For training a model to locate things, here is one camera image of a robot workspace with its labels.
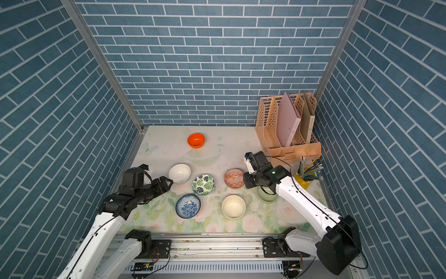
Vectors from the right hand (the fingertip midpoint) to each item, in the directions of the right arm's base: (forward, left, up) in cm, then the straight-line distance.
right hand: (247, 179), depth 81 cm
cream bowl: (-9, +6, -13) cm, 17 cm away
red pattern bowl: (+7, +7, -12) cm, 16 cm away
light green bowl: (-3, -12, -12) cm, 17 cm away
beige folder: (+30, -30, +13) cm, 44 cm away
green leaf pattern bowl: (+1, +23, -12) cm, 26 cm away
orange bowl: (+30, +32, -9) cm, 45 cm away
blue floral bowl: (-10, +28, -13) cm, 33 cm away
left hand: (-6, +34, +2) cm, 35 cm away
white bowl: (+6, +37, -10) cm, 38 cm away
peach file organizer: (+46, -12, -8) cm, 49 cm away
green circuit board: (-36, +42, -16) cm, 58 cm away
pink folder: (+34, -21, +9) cm, 41 cm away
